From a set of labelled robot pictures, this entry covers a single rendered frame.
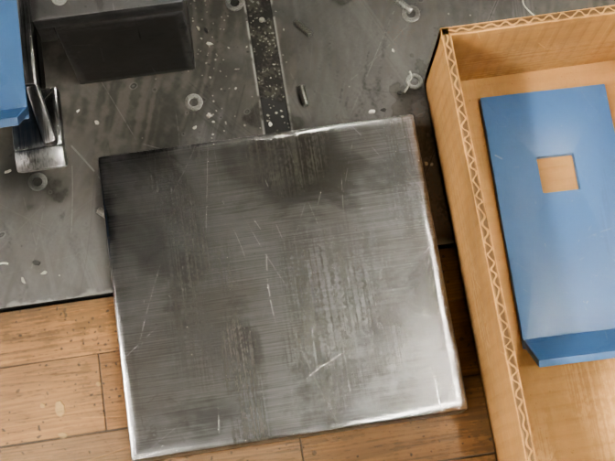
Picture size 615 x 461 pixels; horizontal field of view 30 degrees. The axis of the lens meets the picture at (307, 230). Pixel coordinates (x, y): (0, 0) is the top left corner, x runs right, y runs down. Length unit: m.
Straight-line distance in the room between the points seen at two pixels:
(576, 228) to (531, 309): 0.05
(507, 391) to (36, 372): 0.24
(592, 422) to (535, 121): 0.16
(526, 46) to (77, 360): 0.29
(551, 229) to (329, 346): 0.14
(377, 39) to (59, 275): 0.22
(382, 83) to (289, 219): 0.10
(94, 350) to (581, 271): 0.26
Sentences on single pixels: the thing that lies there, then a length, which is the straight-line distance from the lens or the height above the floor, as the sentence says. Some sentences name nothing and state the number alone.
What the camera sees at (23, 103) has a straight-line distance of 0.56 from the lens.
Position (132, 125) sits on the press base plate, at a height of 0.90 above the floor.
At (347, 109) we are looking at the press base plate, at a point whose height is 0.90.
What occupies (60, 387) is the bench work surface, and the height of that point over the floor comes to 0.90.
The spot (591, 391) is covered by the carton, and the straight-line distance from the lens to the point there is 0.62.
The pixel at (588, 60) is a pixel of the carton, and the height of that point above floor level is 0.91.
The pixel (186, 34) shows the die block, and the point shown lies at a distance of 0.61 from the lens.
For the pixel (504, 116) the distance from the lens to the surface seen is 0.64.
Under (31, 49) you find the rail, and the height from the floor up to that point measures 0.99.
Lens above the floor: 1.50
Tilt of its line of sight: 75 degrees down
